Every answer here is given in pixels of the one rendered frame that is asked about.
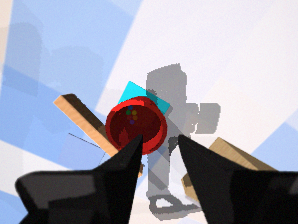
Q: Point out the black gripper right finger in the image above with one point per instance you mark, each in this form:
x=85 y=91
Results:
x=228 y=192

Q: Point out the tan wooden plank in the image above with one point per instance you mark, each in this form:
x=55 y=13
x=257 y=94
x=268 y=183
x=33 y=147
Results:
x=86 y=121

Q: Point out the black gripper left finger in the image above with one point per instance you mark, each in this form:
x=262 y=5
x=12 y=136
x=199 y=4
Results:
x=108 y=188

